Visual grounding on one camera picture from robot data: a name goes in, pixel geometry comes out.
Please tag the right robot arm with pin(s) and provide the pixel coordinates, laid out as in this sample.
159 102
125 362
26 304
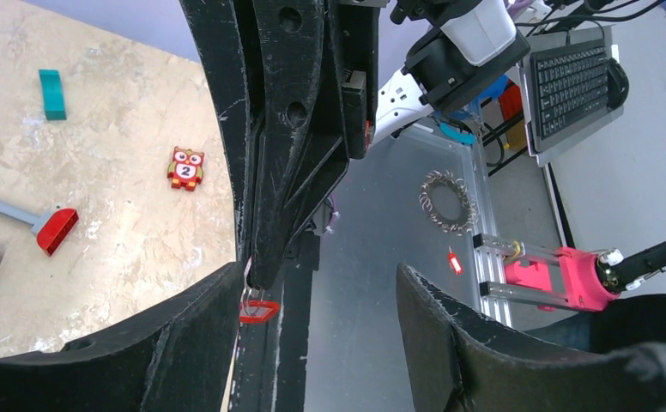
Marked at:
432 56

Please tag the pink handheld gripper tool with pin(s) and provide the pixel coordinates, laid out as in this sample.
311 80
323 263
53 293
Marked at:
565 278

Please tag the red owl toy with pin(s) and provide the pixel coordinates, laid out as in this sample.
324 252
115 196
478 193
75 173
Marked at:
185 170

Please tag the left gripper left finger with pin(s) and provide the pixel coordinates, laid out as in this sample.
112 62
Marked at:
173 356

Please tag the teal toy block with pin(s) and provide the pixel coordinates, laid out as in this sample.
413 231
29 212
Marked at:
53 95

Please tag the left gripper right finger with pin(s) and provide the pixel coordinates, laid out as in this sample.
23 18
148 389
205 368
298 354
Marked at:
462 360

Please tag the red toy brick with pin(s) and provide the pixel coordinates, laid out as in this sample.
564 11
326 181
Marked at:
54 228

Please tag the spare red key tag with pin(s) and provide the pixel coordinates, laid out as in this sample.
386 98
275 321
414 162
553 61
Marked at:
454 262

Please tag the black keyboard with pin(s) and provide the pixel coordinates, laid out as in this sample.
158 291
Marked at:
570 83

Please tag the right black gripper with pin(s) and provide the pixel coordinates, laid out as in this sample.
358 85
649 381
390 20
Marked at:
303 116

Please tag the black base bar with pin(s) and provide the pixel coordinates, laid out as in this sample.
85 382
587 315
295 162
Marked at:
269 372

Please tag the black computer mouse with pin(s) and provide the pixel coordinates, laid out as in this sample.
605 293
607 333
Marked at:
618 84

